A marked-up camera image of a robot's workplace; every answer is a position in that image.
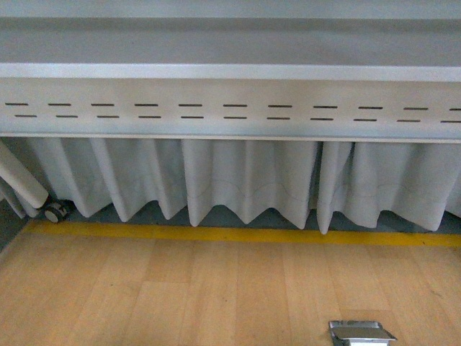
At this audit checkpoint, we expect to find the grey caster wheel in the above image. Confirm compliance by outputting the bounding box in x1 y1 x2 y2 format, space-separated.
44 203 69 223

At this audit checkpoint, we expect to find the yellow floor tape strip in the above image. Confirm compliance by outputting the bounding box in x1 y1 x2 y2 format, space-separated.
23 221 460 248

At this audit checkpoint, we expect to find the white slotted window sill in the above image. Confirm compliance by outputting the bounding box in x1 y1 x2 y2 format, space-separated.
1 63 460 143

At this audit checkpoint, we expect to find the white pleated curtain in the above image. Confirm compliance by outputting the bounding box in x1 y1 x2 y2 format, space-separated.
27 138 460 233

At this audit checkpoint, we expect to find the metal floor outlet box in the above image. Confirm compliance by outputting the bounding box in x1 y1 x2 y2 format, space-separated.
328 320 398 346

